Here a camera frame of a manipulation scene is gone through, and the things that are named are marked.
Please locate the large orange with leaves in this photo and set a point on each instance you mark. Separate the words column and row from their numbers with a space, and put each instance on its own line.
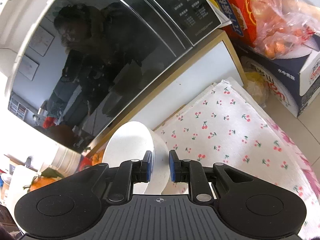
column 47, row 177

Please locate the navy white water carton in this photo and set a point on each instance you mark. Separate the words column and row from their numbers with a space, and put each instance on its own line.
column 293, row 79

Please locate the large orange by microwave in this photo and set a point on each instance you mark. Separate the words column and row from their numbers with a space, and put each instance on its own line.
column 97, row 157

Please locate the cherry print tablecloth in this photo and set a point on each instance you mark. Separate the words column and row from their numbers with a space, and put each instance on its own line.
column 224, row 124

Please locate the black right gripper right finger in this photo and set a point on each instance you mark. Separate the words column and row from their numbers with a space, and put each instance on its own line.
column 192, row 173

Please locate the red gift box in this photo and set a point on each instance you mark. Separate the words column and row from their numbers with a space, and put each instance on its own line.
column 243, row 24

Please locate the plastic bag of fruit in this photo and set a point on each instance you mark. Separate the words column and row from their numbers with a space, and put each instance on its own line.
column 283, row 25

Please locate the red instant noodle cup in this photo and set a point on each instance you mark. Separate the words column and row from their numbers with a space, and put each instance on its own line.
column 84, row 163

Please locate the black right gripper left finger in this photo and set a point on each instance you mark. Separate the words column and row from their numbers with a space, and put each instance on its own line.
column 123, row 178

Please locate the black microwave oven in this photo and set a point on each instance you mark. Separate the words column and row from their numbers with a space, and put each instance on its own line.
column 78, row 64

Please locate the small white bowl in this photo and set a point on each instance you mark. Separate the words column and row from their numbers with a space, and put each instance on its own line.
column 131, row 141

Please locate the stack of white paper cups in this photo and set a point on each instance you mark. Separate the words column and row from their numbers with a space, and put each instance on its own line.
column 66, row 161

